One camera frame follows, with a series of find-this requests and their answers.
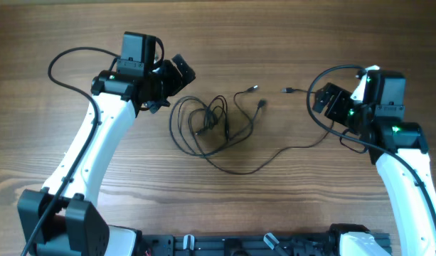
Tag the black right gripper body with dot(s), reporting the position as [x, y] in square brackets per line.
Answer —
[336, 104]

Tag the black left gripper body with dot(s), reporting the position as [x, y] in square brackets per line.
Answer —
[171, 80]

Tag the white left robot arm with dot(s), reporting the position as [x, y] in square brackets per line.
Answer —
[62, 218]

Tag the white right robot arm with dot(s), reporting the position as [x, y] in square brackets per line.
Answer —
[372, 115]

